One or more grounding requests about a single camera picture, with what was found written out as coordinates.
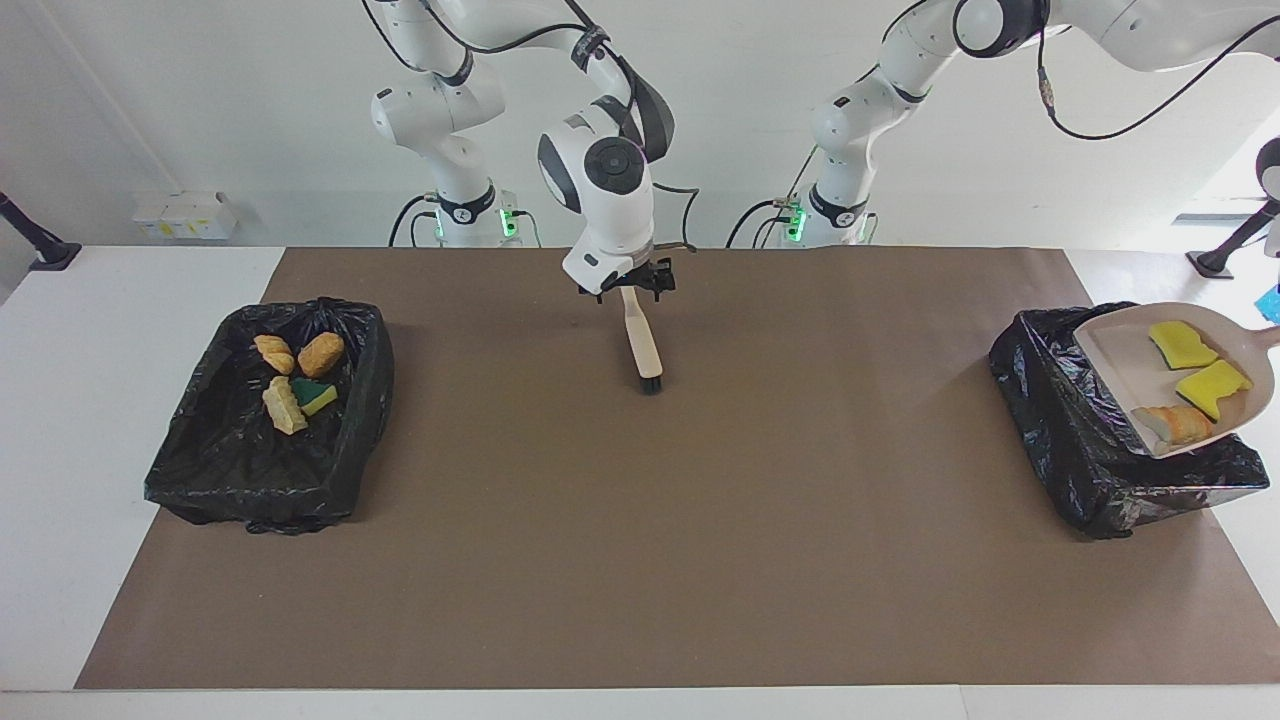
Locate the plain yellow sponge piece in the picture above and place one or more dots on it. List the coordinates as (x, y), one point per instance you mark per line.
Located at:
(1212, 388)

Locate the white wall socket box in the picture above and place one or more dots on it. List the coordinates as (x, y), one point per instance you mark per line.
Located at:
(185, 215)

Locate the brown paper mat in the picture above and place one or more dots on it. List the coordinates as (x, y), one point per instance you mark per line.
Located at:
(650, 550)

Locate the black bag lined bin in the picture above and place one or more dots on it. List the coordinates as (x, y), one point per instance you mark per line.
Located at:
(1060, 430)
(230, 480)

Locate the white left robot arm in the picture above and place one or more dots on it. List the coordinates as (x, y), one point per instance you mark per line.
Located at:
(870, 110)

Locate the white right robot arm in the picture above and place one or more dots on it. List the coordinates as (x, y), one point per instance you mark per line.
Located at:
(610, 190)

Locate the blue object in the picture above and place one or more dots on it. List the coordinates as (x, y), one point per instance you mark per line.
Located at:
(1272, 300)

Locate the flaky croissant piece with peel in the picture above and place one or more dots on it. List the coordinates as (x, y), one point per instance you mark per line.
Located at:
(1180, 424)

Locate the orange striped croissant piece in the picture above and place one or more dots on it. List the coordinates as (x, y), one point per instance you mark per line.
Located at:
(274, 354)

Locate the beige plastic dustpan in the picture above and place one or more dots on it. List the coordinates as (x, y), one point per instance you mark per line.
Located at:
(1120, 370)

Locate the yellow sponge green backing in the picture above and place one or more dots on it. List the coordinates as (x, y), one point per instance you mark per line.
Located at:
(1182, 343)

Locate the pale croissant piece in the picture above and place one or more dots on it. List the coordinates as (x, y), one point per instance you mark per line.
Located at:
(284, 407)

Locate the brown bread roll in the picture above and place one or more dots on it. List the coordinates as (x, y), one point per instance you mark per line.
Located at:
(320, 354)

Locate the beige brush black bristles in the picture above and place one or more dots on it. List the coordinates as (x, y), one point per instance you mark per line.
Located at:
(642, 340)

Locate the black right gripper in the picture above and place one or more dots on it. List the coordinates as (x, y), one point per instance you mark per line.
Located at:
(635, 272)

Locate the black stand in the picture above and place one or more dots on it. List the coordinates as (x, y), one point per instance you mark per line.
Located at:
(45, 250)
(1215, 262)

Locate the green yellow sponge wedge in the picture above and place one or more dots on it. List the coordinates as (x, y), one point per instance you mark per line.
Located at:
(320, 400)

